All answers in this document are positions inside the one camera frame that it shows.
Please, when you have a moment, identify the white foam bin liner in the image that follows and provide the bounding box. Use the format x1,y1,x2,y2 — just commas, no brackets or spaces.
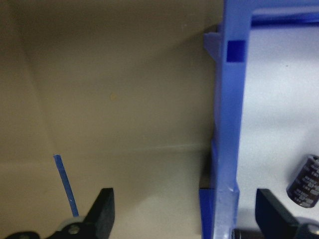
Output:
236,21,319,229

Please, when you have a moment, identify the blue capacitor storage bin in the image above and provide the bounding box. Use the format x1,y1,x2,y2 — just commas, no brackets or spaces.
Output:
198,0,319,239

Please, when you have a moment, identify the dark brown cylindrical capacitor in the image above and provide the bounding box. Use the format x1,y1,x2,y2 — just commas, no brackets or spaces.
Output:
286,153,319,208

